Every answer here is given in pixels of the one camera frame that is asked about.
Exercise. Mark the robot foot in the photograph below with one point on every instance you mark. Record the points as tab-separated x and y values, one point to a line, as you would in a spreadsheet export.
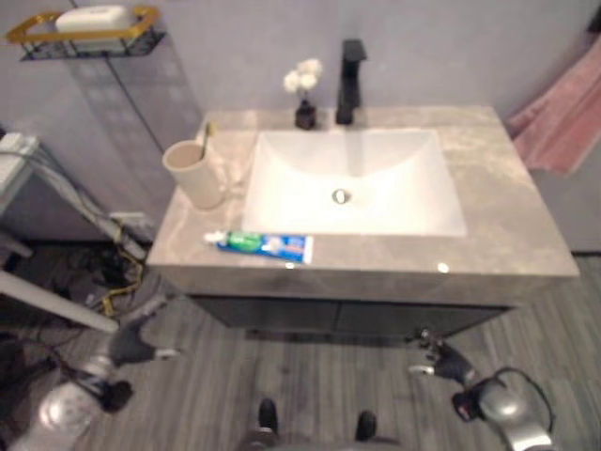
365	424
268	414

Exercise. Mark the beige cup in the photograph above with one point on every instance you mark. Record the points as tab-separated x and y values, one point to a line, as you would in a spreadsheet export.
193	175

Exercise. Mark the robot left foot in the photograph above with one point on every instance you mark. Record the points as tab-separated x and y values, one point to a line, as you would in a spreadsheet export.
268	414

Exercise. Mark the dark vanity cabinet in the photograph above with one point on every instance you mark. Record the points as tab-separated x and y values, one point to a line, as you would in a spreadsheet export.
352	317

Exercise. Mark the pink towel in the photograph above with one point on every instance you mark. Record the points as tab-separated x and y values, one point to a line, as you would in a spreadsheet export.
561	117

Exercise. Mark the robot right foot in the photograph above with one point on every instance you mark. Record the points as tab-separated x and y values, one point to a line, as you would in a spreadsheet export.
365	424

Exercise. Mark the white sink basin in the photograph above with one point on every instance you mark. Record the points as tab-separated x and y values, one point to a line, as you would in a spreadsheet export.
354	181

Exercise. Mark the white frame stand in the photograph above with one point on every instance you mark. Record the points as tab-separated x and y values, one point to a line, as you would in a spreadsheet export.
33	263

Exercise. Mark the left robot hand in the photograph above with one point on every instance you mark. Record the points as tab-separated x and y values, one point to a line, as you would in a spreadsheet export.
131	340

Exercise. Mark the black faucet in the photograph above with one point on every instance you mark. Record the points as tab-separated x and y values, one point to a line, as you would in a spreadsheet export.
349	82

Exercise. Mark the chrome sink drain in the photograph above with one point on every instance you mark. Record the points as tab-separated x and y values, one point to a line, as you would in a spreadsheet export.
341	196

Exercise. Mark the grey marble vanity counter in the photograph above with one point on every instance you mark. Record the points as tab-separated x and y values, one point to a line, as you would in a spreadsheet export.
493	197

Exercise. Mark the white flowers in dark vase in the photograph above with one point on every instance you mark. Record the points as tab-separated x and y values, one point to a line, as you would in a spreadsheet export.
305	91

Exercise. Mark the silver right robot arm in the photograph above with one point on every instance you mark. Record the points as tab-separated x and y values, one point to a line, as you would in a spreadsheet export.
504	411

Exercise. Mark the white soap bar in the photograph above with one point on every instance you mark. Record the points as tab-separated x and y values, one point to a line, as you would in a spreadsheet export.
93	20

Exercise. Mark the black gold wall shelf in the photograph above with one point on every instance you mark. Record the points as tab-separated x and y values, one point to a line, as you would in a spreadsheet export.
89	37

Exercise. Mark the blue green toothpaste tube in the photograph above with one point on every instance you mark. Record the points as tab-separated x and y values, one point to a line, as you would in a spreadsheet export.
265	244

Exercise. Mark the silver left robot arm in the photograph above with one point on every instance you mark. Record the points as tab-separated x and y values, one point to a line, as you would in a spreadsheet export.
70	404

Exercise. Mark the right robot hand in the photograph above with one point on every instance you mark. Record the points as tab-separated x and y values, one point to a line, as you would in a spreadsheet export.
450	361

